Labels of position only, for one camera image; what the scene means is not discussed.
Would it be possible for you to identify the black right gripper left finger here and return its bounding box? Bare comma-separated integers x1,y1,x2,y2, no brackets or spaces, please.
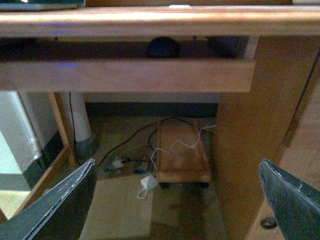
0,158,97,240

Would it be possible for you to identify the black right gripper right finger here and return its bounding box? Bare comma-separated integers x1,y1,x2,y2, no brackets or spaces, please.
258,159,320,240

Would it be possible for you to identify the wooden keyboard tray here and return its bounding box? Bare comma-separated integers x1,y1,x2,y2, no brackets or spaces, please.
0,58,255,93

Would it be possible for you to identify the dark grey Logitech mouse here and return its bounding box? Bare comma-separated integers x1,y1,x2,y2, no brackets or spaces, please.
145,36,181,58

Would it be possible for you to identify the white pipe with grey base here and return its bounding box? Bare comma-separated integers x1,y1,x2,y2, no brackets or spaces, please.
60,92,99,159

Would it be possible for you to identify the wooden desk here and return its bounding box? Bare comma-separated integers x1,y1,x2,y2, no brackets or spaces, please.
0,1,320,239

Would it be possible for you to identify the white power adapter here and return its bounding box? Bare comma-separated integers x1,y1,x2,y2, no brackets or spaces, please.
140,175,158,191

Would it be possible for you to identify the wooden wheeled stand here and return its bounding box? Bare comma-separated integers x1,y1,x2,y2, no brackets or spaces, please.
155,121,212,189

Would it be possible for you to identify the laptop on desk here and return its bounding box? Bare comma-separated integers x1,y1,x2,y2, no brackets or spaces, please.
0,0,86,12

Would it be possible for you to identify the white cable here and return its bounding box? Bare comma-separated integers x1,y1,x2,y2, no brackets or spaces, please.
136,124,216,200

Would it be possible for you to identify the black cable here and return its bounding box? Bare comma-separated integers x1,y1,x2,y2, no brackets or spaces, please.
96,116,201,173

